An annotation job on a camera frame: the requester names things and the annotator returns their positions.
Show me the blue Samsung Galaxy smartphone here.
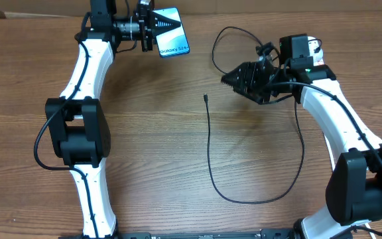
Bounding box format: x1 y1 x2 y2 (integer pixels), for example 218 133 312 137
154 7 190 58

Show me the black USB charging cable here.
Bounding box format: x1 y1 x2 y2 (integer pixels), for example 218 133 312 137
203 26 323 205

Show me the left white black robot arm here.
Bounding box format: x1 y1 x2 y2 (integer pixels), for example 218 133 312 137
36 1 190 238

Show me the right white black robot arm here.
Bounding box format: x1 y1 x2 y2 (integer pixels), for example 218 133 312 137
222 34 382 238

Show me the white charger plug adapter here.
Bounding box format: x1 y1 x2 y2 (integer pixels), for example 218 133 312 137
308 36 324 58

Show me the white power strip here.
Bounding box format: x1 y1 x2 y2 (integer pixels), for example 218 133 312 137
313 57 324 66

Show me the white power strip cord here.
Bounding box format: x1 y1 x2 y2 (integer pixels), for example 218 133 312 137
323 132 377 239

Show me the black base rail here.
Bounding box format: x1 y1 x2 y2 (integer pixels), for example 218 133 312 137
58 227 298 239

